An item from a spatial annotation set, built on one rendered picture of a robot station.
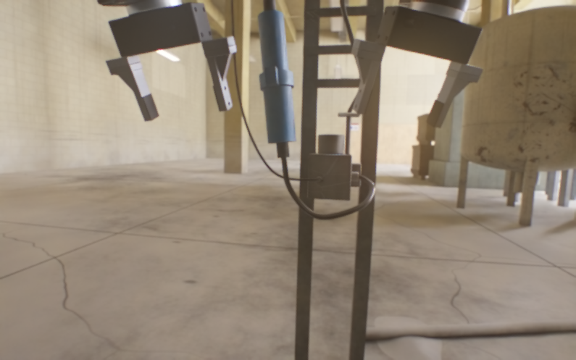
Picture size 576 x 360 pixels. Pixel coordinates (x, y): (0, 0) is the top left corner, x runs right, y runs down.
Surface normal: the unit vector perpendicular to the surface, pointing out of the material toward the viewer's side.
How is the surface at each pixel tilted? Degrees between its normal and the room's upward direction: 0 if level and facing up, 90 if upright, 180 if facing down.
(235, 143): 90
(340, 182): 90
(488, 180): 90
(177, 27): 113
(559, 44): 90
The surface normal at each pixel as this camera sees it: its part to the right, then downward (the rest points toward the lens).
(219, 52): -0.13, 0.49
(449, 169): -0.17, 0.11
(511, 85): -0.81, 0.04
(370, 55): 0.08, 0.50
